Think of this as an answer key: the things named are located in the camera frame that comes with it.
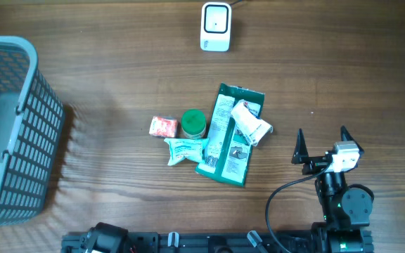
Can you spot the white paper packet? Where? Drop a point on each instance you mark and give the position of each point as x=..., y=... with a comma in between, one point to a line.
x=252, y=127

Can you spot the grey plastic shopping basket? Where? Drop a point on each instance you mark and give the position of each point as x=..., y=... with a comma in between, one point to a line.
x=31, y=121

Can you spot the teal tissue packet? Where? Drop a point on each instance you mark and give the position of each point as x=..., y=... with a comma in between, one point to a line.
x=186, y=149

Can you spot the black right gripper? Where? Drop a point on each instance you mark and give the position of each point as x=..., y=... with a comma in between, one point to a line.
x=301, y=155

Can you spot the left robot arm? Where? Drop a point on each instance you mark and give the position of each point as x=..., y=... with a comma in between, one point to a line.
x=106, y=238

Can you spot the white barcode scanner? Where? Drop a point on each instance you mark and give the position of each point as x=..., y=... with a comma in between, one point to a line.
x=215, y=31

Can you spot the green lid jar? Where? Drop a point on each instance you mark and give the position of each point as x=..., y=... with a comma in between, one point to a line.
x=193, y=123

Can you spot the red white small packet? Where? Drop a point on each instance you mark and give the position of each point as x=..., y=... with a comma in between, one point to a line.
x=163, y=127

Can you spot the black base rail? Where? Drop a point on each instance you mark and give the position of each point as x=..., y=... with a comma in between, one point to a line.
x=294, y=241

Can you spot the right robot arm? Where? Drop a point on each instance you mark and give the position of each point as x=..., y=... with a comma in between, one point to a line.
x=346, y=208

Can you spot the green 3M wipes packet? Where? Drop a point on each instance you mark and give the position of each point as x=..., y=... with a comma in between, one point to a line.
x=227, y=153

